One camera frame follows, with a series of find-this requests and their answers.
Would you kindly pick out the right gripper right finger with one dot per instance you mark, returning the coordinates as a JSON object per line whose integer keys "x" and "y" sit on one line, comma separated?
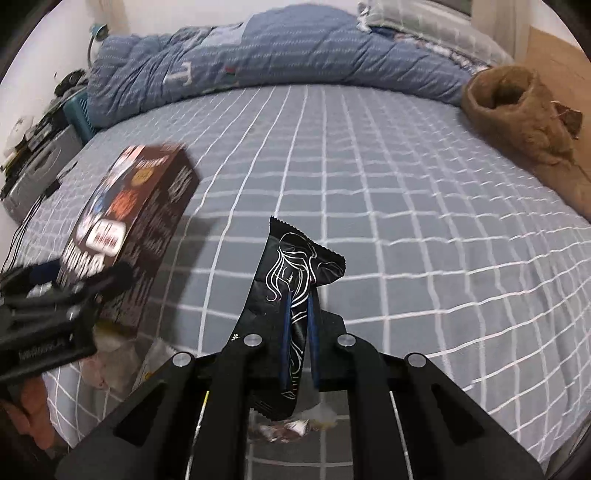
{"x": 408, "y": 419}

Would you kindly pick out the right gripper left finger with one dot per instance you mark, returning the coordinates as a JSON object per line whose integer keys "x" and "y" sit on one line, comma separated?
{"x": 187, "y": 421}

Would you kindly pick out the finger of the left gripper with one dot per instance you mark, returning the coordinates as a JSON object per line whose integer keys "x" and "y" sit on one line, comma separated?
{"x": 34, "y": 289}

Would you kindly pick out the dark brown snack box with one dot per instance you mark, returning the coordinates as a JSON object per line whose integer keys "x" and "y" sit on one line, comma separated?
{"x": 130, "y": 217}

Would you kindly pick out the black printed snack wrapper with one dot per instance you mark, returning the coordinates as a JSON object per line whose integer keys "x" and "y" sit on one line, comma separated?
{"x": 282, "y": 301}

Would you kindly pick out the clear plastic bag red stains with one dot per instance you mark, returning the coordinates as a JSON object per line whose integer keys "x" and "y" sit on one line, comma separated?
{"x": 319, "y": 418}

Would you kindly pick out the left hand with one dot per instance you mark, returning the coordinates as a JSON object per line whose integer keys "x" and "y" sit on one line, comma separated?
{"x": 32, "y": 416}

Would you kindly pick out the white plastic bag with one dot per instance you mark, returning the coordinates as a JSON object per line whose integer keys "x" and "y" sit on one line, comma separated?
{"x": 116, "y": 365}

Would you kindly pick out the grey hard suitcase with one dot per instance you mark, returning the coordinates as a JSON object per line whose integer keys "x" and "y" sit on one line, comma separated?
{"x": 39, "y": 173}

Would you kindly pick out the grey checked bed mattress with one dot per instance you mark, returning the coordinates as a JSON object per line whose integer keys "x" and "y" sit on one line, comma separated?
{"x": 451, "y": 250}

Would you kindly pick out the blue desk lamp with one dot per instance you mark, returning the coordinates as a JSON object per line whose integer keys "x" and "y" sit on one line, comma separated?
{"x": 98, "y": 33}

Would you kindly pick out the blue striped duvet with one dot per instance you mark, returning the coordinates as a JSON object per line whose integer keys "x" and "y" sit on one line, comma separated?
{"x": 297, "y": 44}

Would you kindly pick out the brown fleece garment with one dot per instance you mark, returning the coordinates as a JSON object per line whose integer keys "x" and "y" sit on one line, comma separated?
{"x": 516, "y": 113}

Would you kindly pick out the wooden headboard panel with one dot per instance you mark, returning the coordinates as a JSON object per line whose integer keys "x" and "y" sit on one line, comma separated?
{"x": 564, "y": 68}

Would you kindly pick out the grey checked pillow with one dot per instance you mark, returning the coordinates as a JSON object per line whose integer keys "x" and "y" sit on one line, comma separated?
{"x": 432, "y": 24}

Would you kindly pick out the striped curtain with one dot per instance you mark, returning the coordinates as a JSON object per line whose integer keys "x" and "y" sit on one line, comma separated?
{"x": 507, "y": 22}

